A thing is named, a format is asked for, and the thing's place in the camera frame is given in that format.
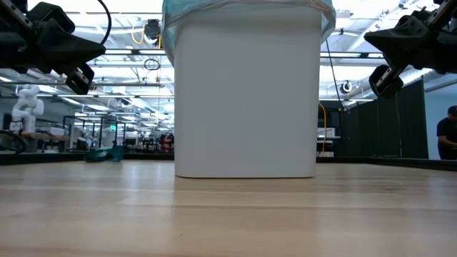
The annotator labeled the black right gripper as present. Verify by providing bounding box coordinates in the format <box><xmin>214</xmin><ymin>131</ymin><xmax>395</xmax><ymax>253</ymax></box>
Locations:
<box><xmin>363</xmin><ymin>0</ymin><xmax>457</xmax><ymax>75</ymax></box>

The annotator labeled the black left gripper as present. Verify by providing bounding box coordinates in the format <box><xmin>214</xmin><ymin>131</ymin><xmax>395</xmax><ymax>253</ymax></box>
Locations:
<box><xmin>0</xmin><ymin>0</ymin><xmax>107</xmax><ymax>76</ymax></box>

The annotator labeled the light blue bag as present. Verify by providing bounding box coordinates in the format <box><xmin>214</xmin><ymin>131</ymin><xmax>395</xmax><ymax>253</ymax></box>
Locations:
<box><xmin>161</xmin><ymin>0</ymin><xmax>337</xmax><ymax>67</ymax></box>

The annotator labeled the white plastic trash bin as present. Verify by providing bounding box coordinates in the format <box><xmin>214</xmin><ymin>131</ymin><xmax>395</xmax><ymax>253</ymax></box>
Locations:
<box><xmin>174</xmin><ymin>5</ymin><xmax>322</xmax><ymax>178</ymax></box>

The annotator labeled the small crumpled teal bag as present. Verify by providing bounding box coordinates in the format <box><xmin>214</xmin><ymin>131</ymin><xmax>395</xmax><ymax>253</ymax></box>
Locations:
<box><xmin>84</xmin><ymin>145</ymin><xmax>125</xmax><ymax>163</ymax></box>

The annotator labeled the black partition screen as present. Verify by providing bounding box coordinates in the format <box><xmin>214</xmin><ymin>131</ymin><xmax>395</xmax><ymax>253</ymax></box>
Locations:
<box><xmin>341</xmin><ymin>76</ymin><xmax>429</xmax><ymax>159</ymax></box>

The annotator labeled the distant wooden workbench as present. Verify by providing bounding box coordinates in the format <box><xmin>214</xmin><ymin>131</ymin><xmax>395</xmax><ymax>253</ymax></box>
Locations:
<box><xmin>0</xmin><ymin>128</ymin><xmax>72</xmax><ymax>153</ymax></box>

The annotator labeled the person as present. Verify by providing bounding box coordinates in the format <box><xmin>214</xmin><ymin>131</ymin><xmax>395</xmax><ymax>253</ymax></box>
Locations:
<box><xmin>436</xmin><ymin>105</ymin><xmax>457</xmax><ymax>161</ymax></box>

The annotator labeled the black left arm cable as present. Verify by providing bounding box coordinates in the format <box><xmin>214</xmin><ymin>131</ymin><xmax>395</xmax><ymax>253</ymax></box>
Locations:
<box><xmin>96</xmin><ymin>0</ymin><xmax>113</xmax><ymax>46</ymax></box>

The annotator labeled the silver ventilation duct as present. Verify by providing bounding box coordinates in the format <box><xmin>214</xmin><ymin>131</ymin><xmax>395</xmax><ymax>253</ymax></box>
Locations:
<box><xmin>351</xmin><ymin>67</ymin><xmax>457</xmax><ymax>99</ymax></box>

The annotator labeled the yellow hanging cable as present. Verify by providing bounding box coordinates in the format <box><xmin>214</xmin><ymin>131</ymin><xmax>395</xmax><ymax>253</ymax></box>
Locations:
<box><xmin>318</xmin><ymin>102</ymin><xmax>328</xmax><ymax>154</ymax></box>
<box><xmin>130</xmin><ymin>19</ymin><xmax>146</xmax><ymax>46</ymax></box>

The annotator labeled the ceiling light rail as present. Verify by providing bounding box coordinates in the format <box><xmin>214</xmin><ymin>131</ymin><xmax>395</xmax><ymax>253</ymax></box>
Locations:
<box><xmin>0</xmin><ymin>47</ymin><xmax>386</xmax><ymax>60</ymax></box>

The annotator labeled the thin black hanging cable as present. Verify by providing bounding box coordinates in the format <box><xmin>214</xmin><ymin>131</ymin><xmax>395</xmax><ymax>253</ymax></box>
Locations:
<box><xmin>324</xmin><ymin>39</ymin><xmax>344</xmax><ymax>108</ymax></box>

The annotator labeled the distant black shelving frame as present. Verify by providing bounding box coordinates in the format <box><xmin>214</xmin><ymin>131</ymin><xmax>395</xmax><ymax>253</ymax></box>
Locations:
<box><xmin>63</xmin><ymin>114</ymin><xmax>169</xmax><ymax>149</ymax></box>

